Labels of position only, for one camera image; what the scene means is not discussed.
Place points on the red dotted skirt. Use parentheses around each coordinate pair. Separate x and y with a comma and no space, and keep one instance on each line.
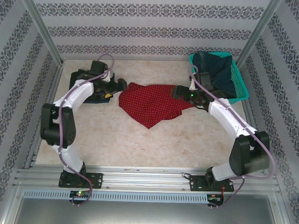
(149,102)

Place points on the black skirt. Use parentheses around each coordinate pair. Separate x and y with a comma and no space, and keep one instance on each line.
(74,77)

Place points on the dark denim skirt with pockets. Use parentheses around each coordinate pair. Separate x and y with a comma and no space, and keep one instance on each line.
(215,67)

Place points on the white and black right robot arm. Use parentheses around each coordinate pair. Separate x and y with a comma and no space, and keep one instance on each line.
(228,117)

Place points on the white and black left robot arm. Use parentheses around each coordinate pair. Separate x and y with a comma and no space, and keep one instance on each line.
(76,94)

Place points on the teal plastic basket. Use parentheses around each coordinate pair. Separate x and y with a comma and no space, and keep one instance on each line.
(240,80)

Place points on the right circuit board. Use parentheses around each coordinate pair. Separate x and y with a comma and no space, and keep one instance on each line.
(215,198)

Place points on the circuit board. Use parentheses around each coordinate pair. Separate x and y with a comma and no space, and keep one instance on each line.
(79,193)
(215,198)

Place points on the left circuit board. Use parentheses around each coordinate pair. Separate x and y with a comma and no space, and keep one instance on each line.
(79,193)

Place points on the steel sheet panel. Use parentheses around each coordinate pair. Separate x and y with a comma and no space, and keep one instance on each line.
(145,217)

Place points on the aluminium side rail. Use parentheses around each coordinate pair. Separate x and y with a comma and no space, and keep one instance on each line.
(53,89)
(249,113)

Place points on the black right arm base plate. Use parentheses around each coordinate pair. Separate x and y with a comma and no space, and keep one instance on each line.
(196,183)

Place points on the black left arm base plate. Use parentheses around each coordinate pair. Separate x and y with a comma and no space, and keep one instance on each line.
(96,180)

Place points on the aluminium frame post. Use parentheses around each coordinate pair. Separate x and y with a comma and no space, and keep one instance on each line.
(257,32)
(42,24)

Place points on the aluminium mounting rail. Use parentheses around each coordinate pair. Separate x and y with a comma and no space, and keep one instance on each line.
(147,178)

